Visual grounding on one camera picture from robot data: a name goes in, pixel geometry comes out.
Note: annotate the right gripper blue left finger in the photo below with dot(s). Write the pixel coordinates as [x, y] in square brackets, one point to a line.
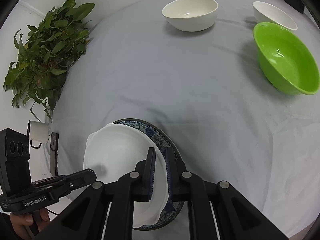
[146, 170]

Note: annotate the large white scalloped plate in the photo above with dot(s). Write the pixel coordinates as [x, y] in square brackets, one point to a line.
[113, 151]

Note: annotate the cream ceramic bowl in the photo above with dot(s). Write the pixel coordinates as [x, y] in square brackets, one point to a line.
[191, 15]

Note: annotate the blue white patterned plate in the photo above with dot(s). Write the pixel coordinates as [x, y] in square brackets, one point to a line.
[172, 209]

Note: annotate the white mug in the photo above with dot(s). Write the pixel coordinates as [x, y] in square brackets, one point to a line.
[38, 131]

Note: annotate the green leafy pothos plant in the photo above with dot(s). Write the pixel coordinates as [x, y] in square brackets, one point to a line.
[46, 56]

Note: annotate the green plastic bowl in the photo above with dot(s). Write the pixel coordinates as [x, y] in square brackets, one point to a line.
[285, 60]

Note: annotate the small white ceramic bowl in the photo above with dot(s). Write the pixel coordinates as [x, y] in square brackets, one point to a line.
[266, 12]

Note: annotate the grey tablecloth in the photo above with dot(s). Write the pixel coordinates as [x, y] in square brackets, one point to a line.
[206, 91]

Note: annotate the person's left hand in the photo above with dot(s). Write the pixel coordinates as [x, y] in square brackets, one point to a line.
[19, 223]

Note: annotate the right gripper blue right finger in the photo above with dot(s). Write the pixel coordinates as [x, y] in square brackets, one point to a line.
[175, 167]

